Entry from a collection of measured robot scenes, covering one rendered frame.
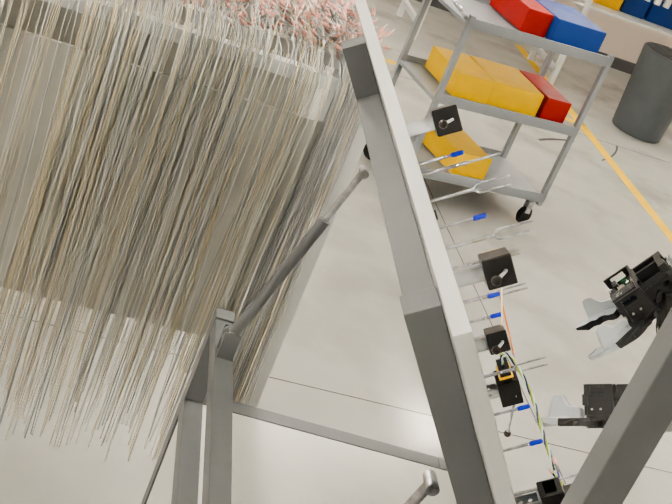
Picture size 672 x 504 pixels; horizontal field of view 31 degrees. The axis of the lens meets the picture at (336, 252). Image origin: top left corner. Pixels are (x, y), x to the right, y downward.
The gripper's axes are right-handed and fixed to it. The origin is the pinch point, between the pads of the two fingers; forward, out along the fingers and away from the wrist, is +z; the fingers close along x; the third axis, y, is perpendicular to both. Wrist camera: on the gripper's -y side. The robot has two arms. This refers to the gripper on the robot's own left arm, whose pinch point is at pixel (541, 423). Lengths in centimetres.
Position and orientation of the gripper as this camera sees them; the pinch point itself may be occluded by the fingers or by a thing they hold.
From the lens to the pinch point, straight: 236.3
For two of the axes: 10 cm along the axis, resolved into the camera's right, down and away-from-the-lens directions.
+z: -9.4, 0.6, 3.4
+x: -3.5, -1.3, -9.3
